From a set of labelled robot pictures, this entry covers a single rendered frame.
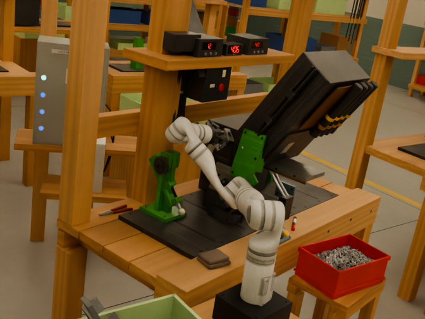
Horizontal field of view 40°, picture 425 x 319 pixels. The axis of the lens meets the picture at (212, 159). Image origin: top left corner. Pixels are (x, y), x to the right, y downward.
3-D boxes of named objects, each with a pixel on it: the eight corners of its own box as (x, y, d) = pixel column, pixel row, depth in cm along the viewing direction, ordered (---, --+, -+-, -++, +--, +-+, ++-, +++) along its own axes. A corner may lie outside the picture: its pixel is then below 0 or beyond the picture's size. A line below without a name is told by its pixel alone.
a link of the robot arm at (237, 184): (253, 188, 223) (269, 201, 198) (234, 206, 223) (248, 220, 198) (237, 171, 222) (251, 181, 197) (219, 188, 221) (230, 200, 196)
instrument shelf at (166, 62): (293, 62, 290) (295, 54, 288) (166, 71, 222) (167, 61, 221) (253, 52, 304) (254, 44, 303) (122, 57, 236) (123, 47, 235)
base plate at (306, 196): (338, 198, 297) (339, 194, 297) (194, 261, 214) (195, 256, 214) (271, 171, 321) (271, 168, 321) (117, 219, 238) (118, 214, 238)
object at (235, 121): (265, 188, 289) (277, 123, 279) (227, 202, 267) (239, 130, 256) (236, 176, 300) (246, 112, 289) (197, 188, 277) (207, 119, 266)
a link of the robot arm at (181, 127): (184, 111, 218) (210, 139, 218) (169, 126, 222) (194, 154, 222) (178, 116, 212) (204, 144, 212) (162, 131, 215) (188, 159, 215)
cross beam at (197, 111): (271, 109, 327) (274, 93, 324) (82, 141, 229) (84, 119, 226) (264, 107, 330) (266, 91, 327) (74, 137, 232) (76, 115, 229)
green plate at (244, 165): (260, 184, 251) (276, 137, 249) (250, 183, 245) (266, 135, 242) (239, 175, 258) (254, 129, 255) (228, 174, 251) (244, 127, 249)
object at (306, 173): (323, 178, 256) (325, 171, 255) (304, 185, 244) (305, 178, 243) (252, 150, 278) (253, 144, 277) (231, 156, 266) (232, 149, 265)
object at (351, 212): (375, 223, 308) (381, 196, 304) (180, 331, 195) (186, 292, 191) (351, 212, 316) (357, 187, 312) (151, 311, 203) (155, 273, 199)
